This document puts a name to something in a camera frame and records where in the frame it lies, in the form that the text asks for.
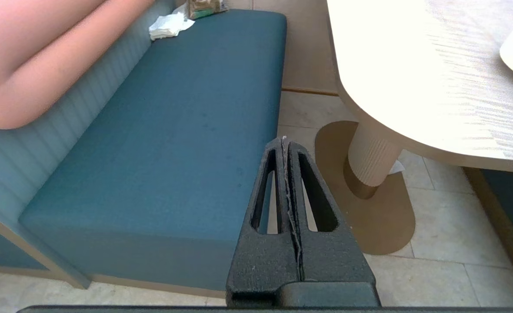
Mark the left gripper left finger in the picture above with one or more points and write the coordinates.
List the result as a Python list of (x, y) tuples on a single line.
[(261, 261)]

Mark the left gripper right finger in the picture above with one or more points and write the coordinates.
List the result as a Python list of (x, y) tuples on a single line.
[(334, 261)]

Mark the white crumpled tissue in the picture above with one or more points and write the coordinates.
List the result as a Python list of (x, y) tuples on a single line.
[(169, 26)]

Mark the printed snack bag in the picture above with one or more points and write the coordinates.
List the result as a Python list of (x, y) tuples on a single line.
[(206, 8)]

